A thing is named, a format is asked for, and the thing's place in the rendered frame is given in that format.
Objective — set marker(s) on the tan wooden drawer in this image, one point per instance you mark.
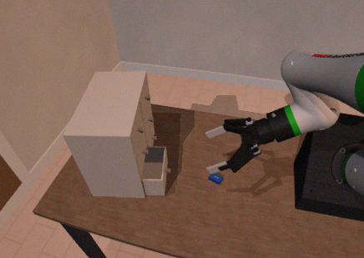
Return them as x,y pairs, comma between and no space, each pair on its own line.
151,135
141,153
144,97
148,117
152,171
137,130

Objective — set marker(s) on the blue rectangular block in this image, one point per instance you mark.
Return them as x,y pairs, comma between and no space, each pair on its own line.
215,178

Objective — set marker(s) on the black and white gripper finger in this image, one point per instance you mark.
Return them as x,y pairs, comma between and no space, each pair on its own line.
238,158
231,126

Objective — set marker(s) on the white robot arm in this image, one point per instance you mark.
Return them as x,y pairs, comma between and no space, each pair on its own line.
340,76

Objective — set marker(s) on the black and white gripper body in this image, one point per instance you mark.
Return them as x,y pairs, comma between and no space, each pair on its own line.
263,135

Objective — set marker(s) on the beige small chest of drawers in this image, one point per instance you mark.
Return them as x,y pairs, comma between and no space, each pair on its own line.
98,134

